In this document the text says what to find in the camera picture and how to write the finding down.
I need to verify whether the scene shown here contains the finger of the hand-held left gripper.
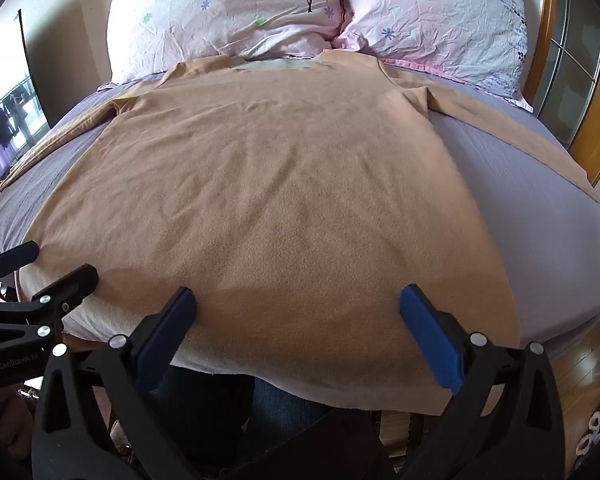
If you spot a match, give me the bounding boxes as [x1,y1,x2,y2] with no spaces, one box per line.
[7,263,99,343]
[0,241,41,288]

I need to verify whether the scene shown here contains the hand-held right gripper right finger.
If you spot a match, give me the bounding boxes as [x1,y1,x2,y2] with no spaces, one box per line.
[399,284,566,480]

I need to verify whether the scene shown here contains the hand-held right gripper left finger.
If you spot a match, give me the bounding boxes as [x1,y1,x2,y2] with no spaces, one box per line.
[31,286,216,480]

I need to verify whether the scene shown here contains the tan long-sleeve shirt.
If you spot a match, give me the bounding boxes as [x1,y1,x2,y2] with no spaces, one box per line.
[0,49,600,417]

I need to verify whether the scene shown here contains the dark hanging clothes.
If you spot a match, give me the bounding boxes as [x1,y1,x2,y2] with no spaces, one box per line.
[0,94,28,150]

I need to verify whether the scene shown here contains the person's left hand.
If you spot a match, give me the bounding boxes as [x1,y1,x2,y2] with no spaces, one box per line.
[0,375,35,443]

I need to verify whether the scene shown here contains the bed with purple sheet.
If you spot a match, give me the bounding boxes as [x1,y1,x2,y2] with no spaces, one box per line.
[0,55,600,361]

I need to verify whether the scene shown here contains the window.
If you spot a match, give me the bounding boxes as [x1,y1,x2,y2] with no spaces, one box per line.
[0,9,50,178]

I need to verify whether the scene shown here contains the white fluffy slippers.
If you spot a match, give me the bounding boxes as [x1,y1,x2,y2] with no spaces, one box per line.
[577,407,600,463]

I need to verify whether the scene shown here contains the pink pillow with tree print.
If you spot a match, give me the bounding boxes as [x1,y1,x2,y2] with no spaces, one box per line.
[104,0,349,86]

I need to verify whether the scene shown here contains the pink pillow with flower print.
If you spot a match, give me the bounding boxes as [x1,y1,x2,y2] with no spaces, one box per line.
[332,0,536,112]

